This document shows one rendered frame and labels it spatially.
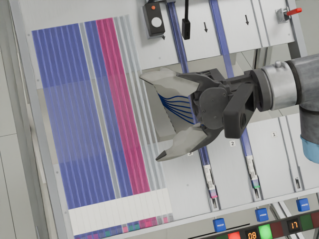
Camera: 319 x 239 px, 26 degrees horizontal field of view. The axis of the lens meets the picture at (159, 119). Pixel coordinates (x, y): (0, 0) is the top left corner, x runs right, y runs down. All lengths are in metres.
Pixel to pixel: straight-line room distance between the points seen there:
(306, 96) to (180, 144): 0.22
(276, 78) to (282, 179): 0.65
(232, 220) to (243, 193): 0.56
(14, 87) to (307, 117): 0.98
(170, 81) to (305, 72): 0.22
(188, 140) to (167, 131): 0.83
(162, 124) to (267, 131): 0.37
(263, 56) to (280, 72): 0.98
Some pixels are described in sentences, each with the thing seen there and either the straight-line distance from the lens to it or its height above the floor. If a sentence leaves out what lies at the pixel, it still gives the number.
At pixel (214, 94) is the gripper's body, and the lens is 1.09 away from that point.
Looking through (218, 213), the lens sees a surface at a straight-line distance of 1.66.
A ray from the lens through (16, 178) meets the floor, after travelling 2.79.
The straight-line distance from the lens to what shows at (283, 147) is 1.74.
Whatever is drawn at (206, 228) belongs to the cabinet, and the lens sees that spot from 2.24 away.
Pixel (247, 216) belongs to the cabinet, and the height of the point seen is 0.27.
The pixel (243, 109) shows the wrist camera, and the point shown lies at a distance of 1.06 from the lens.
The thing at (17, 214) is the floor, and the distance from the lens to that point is 2.66.
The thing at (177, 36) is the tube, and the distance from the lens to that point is 1.70.
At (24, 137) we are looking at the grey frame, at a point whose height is 0.61.
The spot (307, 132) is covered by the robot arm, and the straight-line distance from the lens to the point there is 1.20.
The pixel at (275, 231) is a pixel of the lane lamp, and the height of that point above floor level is 0.66.
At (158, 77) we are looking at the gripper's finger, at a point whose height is 1.33.
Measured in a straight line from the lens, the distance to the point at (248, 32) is 1.76.
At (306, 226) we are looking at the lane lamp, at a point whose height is 0.65.
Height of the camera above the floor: 2.00
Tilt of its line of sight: 42 degrees down
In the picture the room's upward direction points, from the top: straight up
